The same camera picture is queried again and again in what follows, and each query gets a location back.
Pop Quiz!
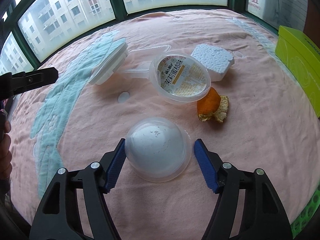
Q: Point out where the orange peel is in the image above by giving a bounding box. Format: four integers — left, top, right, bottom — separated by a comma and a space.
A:
197, 87, 230, 124

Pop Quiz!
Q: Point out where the grey apartment building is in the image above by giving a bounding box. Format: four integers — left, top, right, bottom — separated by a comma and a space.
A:
0, 0, 228, 65

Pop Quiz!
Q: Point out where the white foam block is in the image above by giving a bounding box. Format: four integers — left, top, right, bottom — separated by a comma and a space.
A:
190, 44, 236, 82

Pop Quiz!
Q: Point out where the pink blanket with blue print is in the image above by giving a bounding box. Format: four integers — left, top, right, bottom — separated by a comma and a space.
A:
5, 9, 320, 240

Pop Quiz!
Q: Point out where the white outdoor air conditioner unit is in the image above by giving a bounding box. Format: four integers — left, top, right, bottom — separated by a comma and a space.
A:
246, 0, 307, 30

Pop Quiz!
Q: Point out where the clear rectangular plastic container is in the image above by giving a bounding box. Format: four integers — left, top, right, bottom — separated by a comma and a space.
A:
87, 39, 173, 85

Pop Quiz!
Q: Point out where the green perforated plastic basket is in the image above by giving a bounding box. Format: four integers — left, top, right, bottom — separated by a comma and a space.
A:
291, 192, 320, 235

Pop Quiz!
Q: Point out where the green window frame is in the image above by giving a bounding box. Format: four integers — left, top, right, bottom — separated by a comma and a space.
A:
0, 0, 283, 78

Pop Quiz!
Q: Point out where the green cardboard box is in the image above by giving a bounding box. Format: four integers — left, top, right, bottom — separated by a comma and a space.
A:
275, 25, 320, 118

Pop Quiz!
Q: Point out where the person's left hand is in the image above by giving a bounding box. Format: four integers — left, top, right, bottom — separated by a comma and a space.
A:
0, 132, 13, 195

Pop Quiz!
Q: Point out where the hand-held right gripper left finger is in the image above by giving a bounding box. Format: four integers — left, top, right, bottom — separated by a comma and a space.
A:
29, 138, 126, 240

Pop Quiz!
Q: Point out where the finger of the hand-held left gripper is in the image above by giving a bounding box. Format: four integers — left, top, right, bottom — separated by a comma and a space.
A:
0, 67, 59, 98

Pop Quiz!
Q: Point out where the white pudding cup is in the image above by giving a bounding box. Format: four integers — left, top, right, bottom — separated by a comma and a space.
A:
124, 116, 193, 182

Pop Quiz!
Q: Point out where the clear jelly cup labelled lid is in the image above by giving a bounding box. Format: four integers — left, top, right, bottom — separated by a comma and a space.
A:
149, 52, 211, 105

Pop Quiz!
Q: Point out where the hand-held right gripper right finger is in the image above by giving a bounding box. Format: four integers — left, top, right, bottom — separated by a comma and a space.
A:
194, 139, 293, 240

